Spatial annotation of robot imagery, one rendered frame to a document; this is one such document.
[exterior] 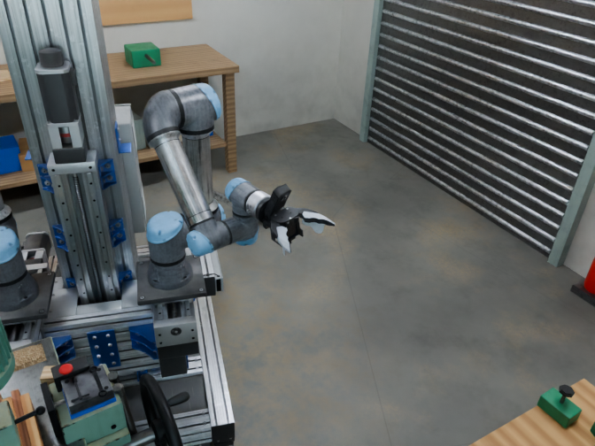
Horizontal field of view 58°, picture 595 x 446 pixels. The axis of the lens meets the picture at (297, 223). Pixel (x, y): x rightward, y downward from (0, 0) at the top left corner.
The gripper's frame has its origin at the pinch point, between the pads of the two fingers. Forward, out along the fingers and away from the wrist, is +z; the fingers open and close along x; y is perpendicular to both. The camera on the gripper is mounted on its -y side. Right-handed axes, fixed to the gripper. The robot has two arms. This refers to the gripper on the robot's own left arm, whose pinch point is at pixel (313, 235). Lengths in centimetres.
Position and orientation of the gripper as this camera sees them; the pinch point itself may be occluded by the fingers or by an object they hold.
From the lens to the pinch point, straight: 133.8
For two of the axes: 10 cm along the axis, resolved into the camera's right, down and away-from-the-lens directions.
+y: 0.7, 7.9, 6.1
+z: 6.5, 4.3, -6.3
